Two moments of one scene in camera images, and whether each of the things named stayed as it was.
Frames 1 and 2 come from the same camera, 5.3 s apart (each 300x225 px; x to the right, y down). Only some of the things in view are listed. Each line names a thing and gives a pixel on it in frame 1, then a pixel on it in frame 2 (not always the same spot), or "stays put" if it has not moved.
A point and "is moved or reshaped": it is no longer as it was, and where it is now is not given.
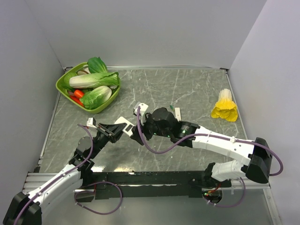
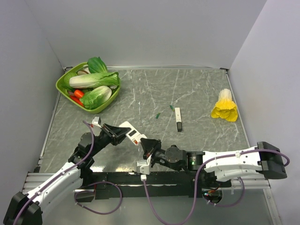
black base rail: [150, 184] stays put
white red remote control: [128, 129] is moved or reshaped
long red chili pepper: [77, 100] stays put
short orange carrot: [78, 93] stays put
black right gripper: [148, 117] → [150, 146]
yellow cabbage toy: [225, 108] stays put
